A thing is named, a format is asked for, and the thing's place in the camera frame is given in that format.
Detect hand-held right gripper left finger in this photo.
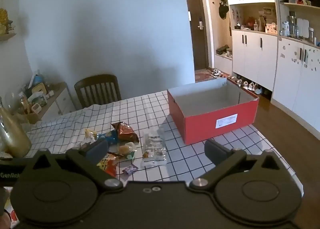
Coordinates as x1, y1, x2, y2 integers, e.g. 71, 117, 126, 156
24, 139, 124, 191

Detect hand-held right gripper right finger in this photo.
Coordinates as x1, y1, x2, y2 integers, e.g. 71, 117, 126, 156
189, 139, 289, 191

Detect blue snack packet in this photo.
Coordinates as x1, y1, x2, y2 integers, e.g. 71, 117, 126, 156
97, 130, 119, 145

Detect orange snack packet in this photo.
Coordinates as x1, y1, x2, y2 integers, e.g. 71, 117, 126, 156
96, 153, 122, 178

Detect red cardboard box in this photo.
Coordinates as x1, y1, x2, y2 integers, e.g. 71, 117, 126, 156
167, 77, 260, 145

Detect packaged bun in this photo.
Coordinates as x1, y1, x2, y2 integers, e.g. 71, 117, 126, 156
117, 142, 137, 160

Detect brown chip bag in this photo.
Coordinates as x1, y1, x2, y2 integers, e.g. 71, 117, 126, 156
111, 122, 140, 143

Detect small purple candy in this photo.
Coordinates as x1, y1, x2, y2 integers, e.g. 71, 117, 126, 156
122, 164, 139, 175

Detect clear plastic snack packet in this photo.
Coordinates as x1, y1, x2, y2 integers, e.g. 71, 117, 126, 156
140, 129, 167, 168

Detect person's left hand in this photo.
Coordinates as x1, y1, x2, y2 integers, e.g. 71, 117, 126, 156
0, 213, 12, 229

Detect glass jug with yellow liquid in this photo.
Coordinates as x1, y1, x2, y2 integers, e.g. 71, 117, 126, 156
0, 104, 32, 158

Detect brown wooden chair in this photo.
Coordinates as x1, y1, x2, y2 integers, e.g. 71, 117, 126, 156
74, 74, 122, 109

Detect white checked tablecloth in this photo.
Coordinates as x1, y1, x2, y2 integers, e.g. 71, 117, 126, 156
24, 90, 304, 194

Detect row of shoes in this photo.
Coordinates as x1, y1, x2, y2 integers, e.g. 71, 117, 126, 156
211, 68, 263, 95

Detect patterned door mat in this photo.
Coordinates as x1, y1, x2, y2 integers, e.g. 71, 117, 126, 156
194, 70, 216, 82

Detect blue container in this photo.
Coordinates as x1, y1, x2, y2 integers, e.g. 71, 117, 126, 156
32, 75, 46, 86

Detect white lower cabinet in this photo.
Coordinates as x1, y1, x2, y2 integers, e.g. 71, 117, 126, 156
232, 29, 278, 92

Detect dark items on bench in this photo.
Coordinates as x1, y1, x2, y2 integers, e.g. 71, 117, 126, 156
216, 44, 233, 56

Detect brown entrance door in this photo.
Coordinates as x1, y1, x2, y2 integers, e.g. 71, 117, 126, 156
183, 0, 209, 70

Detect white cabinet with stickers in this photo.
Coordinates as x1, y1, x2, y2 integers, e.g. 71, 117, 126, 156
271, 37, 320, 129

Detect dark hanging bag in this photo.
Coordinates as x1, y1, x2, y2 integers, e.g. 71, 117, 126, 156
219, 0, 229, 20

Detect tall glass jar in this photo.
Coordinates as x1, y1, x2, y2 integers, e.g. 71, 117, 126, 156
287, 15, 297, 36

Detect yellow shelf ornament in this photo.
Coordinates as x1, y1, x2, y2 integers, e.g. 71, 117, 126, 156
0, 8, 10, 34

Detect wooden open shelving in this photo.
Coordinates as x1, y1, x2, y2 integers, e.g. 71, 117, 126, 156
276, 0, 320, 49

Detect wooden wall shelf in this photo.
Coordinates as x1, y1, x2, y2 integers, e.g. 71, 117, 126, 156
0, 32, 17, 41

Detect wall figure stickers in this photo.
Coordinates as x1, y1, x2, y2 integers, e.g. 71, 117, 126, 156
231, 9, 241, 26

